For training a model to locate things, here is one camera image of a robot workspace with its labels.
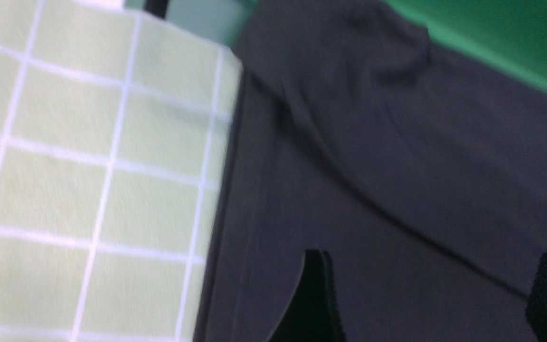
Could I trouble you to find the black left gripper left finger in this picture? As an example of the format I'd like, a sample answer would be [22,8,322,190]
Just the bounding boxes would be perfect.
[269,249,347,342]

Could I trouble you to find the dark gray long-sleeve shirt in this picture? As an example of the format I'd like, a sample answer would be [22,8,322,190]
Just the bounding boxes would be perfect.
[193,0,547,342]

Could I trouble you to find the green backdrop cloth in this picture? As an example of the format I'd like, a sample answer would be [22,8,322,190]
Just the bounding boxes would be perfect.
[389,0,547,91]

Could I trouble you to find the light green checkered tablecloth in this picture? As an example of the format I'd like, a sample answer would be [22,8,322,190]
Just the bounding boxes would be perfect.
[0,0,241,342]

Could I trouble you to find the green metal table frame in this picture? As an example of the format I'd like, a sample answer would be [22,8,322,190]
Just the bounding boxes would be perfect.
[123,0,256,46]

